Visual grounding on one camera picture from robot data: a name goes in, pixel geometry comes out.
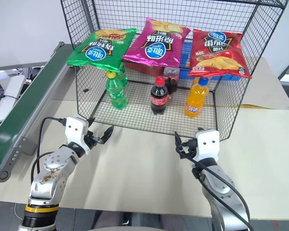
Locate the grey metal mounting plate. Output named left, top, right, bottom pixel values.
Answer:
left=20, top=136, right=37, bottom=156

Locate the black wire mesh basket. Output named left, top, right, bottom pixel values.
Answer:
left=60, top=0, right=289, bottom=141

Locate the dark cola bottle behind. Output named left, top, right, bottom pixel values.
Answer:
left=163, top=67, right=181, bottom=95

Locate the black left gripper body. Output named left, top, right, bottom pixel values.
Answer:
left=84, top=130, right=105, bottom=150

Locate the cola bottle red cap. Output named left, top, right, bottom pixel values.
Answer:
left=150, top=76, right=172, bottom=115

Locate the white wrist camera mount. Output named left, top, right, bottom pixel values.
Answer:
left=196, top=129, right=221, bottom=162
left=64, top=116, right=90, bottom=156

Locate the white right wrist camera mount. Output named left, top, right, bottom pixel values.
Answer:
left=196, top=129, right=221, bottom=162

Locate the green soda bottle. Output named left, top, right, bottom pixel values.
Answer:
left=115, top=62, right=129, bottom=88
left=105, top=71, right=129, bottom=110

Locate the orange soda bottle blue cap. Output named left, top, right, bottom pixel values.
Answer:
left=184, top=77, right=210, bottom=119

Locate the red chips bag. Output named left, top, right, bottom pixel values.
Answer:
left=187, top=28, right=253, bottom=80

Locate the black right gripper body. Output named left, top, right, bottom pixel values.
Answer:
left=179, top=139, right=198, bottom=160

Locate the grey white desk equipment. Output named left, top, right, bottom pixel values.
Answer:
left=0, top=74, right=26, bottom=124

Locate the green chips bag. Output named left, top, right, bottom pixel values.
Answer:
left=66, top=27, right=138, bottom=74

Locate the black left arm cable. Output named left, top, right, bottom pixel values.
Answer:
left=30, top=116, right=66, bottom=183

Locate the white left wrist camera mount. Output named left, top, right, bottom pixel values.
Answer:
left=64, top=116, right=90, bottom=156

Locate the yellow tape strip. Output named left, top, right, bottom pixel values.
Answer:
left=203, top=103, right=276, bottom=111

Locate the magenta chips bag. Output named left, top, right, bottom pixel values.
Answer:
left=121, top=17, right=192, bottom=69

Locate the green conveyor belt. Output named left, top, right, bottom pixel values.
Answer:
left=0, top=41, right=74, bottom=183

